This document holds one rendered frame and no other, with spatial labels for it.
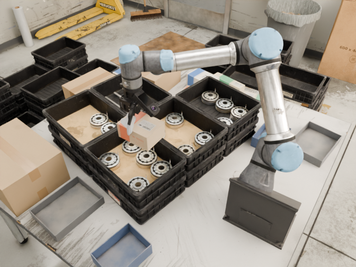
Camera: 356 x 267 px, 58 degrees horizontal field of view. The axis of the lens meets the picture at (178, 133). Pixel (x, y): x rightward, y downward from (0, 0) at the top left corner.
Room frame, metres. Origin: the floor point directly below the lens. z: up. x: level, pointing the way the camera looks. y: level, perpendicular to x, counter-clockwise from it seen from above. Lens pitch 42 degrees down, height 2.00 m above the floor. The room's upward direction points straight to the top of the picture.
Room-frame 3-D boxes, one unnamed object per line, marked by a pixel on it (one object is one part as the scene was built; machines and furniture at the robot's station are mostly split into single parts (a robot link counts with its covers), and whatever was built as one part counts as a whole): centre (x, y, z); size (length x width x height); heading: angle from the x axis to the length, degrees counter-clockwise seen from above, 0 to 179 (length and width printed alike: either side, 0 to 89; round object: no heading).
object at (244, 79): (2.45, -0.62, 0.31); 0.40 x 0.30 x 0.34; 55
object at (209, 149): (1.25, -0.01, 0.87); 0.40 x 0.30 x 0.11; 45
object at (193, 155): (1.25, -0.01, 0.92); 0.40 x 0.30 x 0.02; 45
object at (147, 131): (1.03, 0.16, 1.09); 0.16 x 0.12 x 0.07; 56
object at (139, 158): (1.09, 0.15, 0.86); 0.10 x 0.10 x 0.01
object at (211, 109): (1.47, -0.22, 0.87); 0.40 x 0.30 x 0.11; 45
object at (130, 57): (1.04, 0.17, 1.40); 0.09 x 0.08 x 0.11; 96
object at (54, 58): (2.71, 1.09, 0.37); 0.40 x 0.30 x 0.45; 146
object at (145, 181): (0.91, 0.18, 0.86); 0.10 x 0.10 x 0.01
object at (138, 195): (1.04, 0.20, 0.92); 0.40 x 0.30 x 0.02; 45
